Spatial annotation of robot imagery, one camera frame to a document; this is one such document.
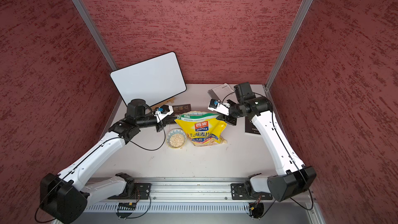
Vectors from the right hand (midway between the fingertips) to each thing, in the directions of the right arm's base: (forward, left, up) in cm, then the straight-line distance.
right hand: (219, 115), depth 73 cm
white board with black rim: (+31, +41, -4) cm, 51 cm away
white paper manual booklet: (+38, -8, -26) cm, 47 cm away
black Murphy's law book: (+7, -21, -24) cm, 33 cm away
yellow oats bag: (-2, +8, -7) cm, 11 cm away
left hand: (+1, +23, -2) cm, 23 cm away
